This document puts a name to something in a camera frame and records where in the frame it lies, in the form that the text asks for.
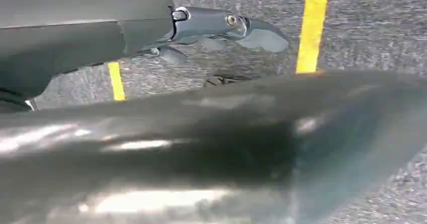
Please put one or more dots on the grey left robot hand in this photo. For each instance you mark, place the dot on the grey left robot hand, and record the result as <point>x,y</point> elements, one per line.
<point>207,149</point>

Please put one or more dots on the yellow tape strip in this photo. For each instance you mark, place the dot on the yellow tape strip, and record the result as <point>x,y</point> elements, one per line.
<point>116,81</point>
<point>313,25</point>

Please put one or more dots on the grey ribbed left arm sleeve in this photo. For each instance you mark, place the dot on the grey ribbed left arm sleeve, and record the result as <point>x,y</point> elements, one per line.
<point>11,102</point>

